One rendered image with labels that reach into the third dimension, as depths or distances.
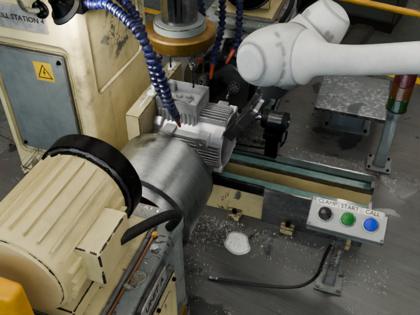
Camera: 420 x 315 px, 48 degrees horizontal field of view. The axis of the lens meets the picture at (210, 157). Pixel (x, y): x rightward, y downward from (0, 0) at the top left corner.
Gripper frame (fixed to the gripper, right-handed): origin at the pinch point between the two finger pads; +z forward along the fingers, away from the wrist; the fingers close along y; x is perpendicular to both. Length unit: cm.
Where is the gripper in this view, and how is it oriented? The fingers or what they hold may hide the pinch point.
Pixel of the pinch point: (234, 129)
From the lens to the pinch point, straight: 125.9
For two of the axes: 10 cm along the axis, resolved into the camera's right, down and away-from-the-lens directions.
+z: -4.7, 5.5, 6.9
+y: -3.3, 6.1, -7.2
